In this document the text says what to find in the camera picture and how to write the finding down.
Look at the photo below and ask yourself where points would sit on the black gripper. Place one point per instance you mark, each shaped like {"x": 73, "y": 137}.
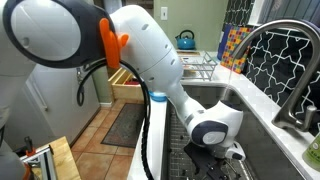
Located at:
{"x": 205, "y": 160}

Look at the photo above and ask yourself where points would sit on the curved steel kitchen faucet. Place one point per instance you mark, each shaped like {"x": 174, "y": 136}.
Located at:
{"x": 300, "y": 83}

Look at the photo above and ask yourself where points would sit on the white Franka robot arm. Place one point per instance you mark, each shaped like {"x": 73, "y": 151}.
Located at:
{"x": 146, "y": 46}

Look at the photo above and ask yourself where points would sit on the stainless steel sink basin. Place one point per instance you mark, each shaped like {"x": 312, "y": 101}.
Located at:
{"x": 266, "y": 146}

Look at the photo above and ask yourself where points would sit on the blue dish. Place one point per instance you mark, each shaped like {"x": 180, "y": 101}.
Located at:
{"x": 157, "y": 97}

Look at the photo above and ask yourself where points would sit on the patterned floor rug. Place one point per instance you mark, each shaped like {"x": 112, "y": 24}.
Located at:
{"x": 125, "y": 125}

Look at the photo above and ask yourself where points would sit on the open wooden drawer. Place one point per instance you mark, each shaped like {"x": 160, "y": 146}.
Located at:
{"x": 125, "y": 90}

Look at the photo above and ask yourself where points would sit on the red cloth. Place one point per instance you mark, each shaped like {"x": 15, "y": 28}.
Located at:
{"x": 131, "y": 81}

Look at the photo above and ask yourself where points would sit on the green soap bottle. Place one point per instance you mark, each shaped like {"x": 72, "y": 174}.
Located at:
{"x": 313, "y": 153}

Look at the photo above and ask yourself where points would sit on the wooden trivet board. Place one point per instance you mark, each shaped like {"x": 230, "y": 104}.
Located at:
{"x": 188, "y": 52}

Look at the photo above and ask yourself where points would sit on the multicoloured checkered board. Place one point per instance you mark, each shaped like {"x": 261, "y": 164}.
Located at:
{"x": 235, "y": 50}

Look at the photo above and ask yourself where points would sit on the teal kettle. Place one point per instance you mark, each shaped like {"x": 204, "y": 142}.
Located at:
{"x": 185, "y": 41}

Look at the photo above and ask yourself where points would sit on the blue cutting board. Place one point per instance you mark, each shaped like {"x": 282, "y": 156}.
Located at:
{"x": 222, "y": 40}

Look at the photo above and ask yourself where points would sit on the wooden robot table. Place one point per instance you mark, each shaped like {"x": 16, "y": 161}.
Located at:
{"x": 63, "y": 160}

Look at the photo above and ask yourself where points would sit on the kitchen window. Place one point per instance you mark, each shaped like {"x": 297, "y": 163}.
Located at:
{"x": 286, "y": 10}

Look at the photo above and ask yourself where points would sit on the orange black clamp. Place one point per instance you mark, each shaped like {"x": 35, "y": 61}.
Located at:
{"x": 29, "y": 146}

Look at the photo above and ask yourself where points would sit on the white wall switch plate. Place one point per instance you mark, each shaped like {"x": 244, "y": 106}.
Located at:
{"x": 164, "y": 13}

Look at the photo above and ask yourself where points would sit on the aluminium extrusion frame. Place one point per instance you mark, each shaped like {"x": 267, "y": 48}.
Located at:
{"x": 41, "y": 160}

